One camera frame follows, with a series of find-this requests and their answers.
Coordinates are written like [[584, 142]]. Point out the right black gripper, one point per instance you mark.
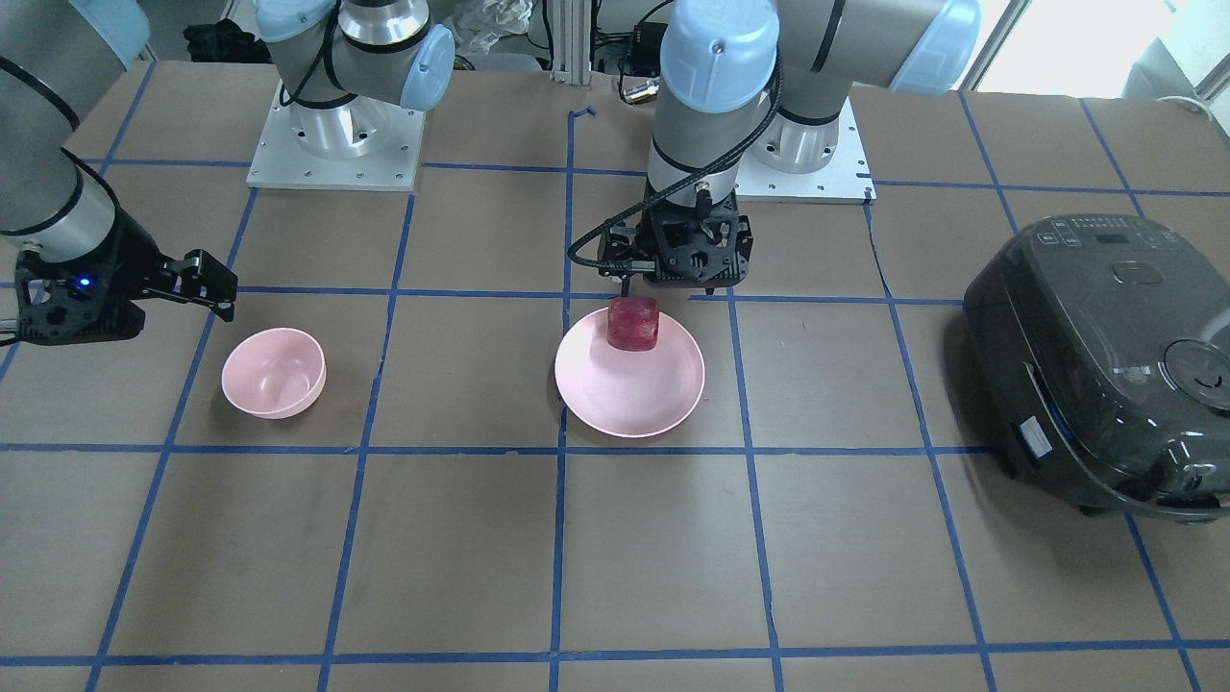
[[123, 263]]

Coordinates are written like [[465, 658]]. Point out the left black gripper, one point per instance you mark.
[[626, 239]]

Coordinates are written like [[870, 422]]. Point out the red apple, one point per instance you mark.
[[633, 323]]

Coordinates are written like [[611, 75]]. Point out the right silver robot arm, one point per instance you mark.
[[350, 70]]

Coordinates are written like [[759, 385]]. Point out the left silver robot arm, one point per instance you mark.
[[767, 81]]

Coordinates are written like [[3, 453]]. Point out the pink bowl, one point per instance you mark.
[[275, 374]]

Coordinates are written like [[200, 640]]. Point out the pink plate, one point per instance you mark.
[[629, 394]]

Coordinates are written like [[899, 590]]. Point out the dark grey rice cooker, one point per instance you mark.
[[1103, 338]]

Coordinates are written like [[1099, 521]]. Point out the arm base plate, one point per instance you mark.
[[364, 145], [800, 163]]

